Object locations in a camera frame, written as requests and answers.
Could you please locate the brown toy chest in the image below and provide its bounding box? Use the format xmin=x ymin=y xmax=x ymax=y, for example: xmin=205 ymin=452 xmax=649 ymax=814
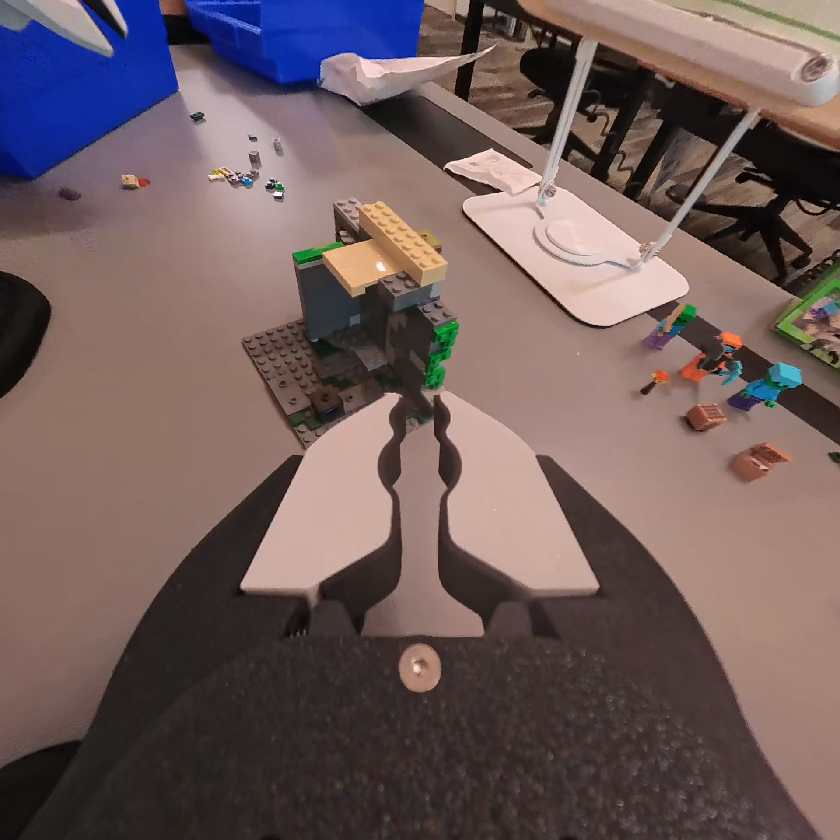
xmin=730 ymin=444 xmax=791 ymax=483

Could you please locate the folded paper leaflet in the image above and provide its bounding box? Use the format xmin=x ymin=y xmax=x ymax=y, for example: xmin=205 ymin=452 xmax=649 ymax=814
xmin=444 ymin=148 xmax=542 ymax=196

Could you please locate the cyan-headed minifigure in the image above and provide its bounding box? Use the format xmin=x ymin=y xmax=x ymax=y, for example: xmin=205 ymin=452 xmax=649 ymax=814
xmin=728 ymin=362 xmax=803 ymax=413

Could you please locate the white and wooden book stand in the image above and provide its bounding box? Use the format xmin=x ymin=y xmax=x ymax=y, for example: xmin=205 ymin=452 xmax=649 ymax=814
xmin=462 ymin=0 xmax=840 ymax=328

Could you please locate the orange minifigure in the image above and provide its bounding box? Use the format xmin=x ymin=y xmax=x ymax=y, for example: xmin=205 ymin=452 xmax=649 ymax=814
xmin=680 ymin=331 xmax=746 ymax=385

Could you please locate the green-headed minifigure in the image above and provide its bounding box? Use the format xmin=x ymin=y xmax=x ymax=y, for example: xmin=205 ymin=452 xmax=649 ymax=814
xmin=643 ymin=303 xmax=698 ymax=352

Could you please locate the white printed paper bag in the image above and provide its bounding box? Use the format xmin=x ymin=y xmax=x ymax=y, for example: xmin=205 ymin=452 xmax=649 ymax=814
xmin=319 ymin=45 xmax=497 ymax=106

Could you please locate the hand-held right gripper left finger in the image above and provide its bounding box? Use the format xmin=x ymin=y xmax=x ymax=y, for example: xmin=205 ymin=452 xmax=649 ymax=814
xmin=239 ymin=392 xmax=403 ymax=635

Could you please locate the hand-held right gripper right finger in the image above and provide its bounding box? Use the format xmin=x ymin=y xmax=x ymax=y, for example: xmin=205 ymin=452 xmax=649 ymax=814
xmin=433 ymin=392 xmax=601 ymax=637

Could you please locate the open instruction booklet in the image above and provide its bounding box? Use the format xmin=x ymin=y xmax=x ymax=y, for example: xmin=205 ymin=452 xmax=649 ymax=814
xmin=676 ymin=0 xmax=840 ymax=40

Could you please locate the grey desk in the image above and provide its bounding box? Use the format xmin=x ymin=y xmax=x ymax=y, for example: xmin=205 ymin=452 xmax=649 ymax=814
xmin=0 ymin=39 xmax=840 ymax=840

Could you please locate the blue storage bin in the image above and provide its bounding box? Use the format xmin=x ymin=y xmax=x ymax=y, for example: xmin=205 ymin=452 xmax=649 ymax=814
xmin=0 ymin=0 xmax=179 ymax=179
xmin=185 ymin=0 xmax=426 ymax=85

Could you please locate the toy brick building model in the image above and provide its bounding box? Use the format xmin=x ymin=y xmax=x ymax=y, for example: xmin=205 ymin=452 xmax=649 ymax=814
xmin=241 ymin=197 xmax=460 ymax=450

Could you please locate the scatter of tiny brick pieces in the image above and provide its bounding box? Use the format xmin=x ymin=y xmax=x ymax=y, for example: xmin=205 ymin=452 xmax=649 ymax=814
xmin=189 ymin=110 xmax=287 ymax=202

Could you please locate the green toy brick set box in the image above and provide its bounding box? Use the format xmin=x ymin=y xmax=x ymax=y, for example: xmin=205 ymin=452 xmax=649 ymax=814
xmin=774 ymin=279 xmax=840 ymax=368

